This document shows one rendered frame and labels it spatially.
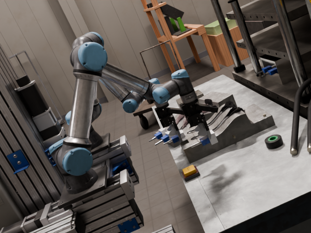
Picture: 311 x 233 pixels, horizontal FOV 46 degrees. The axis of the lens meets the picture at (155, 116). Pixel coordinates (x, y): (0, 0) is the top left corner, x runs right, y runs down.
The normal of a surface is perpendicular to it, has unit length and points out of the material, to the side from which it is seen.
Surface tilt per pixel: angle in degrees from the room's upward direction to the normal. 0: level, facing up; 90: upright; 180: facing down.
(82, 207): 90
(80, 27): 90
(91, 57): 84
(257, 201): 0
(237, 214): 0
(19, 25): 90
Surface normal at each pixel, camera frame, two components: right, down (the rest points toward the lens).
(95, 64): 0.49, -0.11
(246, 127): 0.11, 0.26
